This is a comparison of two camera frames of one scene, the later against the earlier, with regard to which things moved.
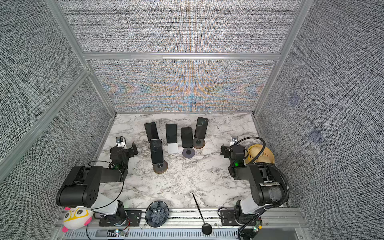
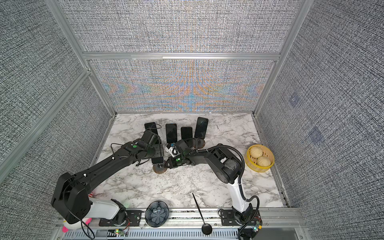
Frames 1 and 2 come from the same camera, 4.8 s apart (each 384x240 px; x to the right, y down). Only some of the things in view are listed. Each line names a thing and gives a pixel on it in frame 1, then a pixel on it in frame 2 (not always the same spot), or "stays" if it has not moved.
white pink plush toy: (76, 217) stays
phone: (187, 137) stays
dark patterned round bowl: (156, 213) stays
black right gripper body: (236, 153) to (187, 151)
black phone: (201, 128) stays
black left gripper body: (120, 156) to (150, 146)
